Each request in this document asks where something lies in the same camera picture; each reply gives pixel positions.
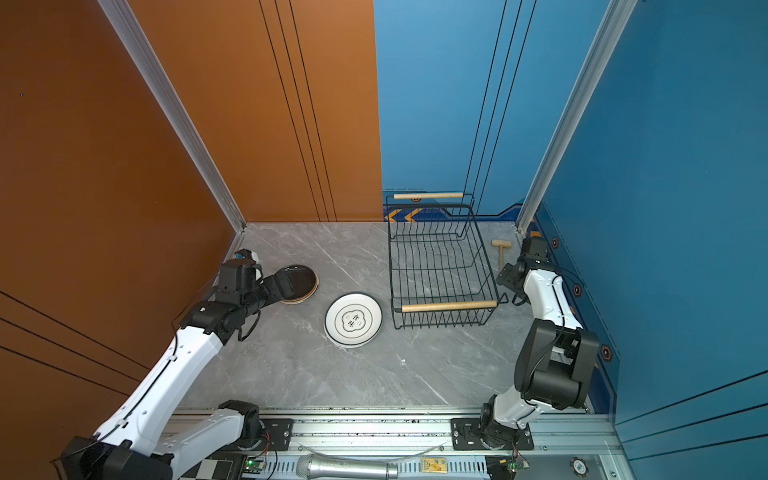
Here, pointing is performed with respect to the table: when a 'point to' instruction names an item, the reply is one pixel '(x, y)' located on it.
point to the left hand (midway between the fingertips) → (279, 279)
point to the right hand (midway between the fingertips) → (516, 285)
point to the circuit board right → (505, 467)
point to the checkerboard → (209, 469)
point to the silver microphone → (310, 467)
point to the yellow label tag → (434, 465)
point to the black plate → (304, 283)
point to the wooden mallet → (501, 244)
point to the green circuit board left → (254, 465)
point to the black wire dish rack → (440, 273)
